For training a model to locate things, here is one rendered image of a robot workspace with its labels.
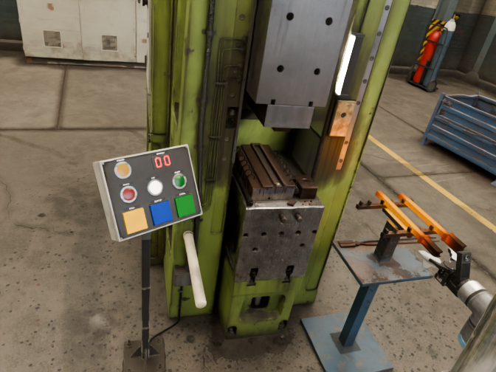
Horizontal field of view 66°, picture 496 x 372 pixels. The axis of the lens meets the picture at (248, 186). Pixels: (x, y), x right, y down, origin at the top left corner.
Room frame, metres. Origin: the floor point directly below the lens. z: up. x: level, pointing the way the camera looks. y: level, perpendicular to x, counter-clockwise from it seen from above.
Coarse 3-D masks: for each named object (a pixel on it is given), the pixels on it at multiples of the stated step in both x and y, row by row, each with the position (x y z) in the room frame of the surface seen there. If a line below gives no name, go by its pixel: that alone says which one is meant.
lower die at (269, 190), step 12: (252, 144) 1.85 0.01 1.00; (252, 156) 1.72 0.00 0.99; (276, 156) 1.76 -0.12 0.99; (252, 168) 1.61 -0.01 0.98; (264, 168) 1.61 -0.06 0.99; (276, 168) 1.63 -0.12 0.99; (252, 180) 1.50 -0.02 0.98; (264, 180) 1.50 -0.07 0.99; (288, 180) 1.54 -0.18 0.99; (252, 192) 1.44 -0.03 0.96; (264, 192) 1.45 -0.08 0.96; (276, 192) 1.47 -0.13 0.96; (288, 192) 1.49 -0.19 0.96
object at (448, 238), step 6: (402, 198) 1.65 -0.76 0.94; (408, 198) 1.64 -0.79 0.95; (408, 204) 1.60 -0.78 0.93; (414, 204) 1.59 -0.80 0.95; (414, 210) 1.56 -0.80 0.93; (420, 210) 1.54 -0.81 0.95; (420, 216) 1.52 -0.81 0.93; (426, 216) 1.50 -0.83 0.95; (426, 222) 1.48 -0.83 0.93; (432, 222) 1.46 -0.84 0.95; (438, 228) 1.42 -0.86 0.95; (438, 234) 1.40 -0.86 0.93; (444, 234) 1.37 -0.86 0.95; (450, 234) 1.37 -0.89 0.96; (444, 240) 1.37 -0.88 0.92; (450, 240) 1.35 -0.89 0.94; (456, 240) 1.33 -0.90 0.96; (450, 246) 1.34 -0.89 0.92; (456, 246) 1.32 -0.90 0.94; (462, 246) 1.29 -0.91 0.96; (456, 252) 1.30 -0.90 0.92
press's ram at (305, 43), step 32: (288, 0) 1.44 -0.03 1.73; (320, 0) 1.48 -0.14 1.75; (352, 0) 1.52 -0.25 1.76; (256, 32) 1.53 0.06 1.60; (288, 32) 1.44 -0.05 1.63; (320, 32) 1.49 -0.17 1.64; (256, 64) 1.48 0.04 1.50; (288, 64) 1.45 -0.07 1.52; (320, 64) 1.50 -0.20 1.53; (256, 96) 1.42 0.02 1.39; (288, 96) 1.46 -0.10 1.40; (320, 96) 1.51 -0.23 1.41
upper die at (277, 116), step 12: (252, 108) 1.60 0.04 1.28; (264, 108) 1.46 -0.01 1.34; (276, 108) 1.45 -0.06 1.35; (288, 108) 1.46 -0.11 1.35; (300, 108) 1.48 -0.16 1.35; (312, 108) 1.50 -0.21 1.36; (264, 120) 1.44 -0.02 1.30; (276, 120) 1.45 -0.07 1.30; (288, 120) 1.47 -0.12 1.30; (300, 120) 1.49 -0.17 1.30
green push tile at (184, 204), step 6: (174, 198) 1.18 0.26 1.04; (180, 198) 1.18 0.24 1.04; (186, 198) 1.19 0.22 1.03; (192, 198) 1.21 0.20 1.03; (180, 204) 1.17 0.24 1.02; (186, 204) 1.18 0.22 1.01; (192, 204) 1.20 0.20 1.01; (180, 210) 1.16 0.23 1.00; (186, 210) 1.17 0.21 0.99; (192, 210) 1.18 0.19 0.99; (180, 216) 1.14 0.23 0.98
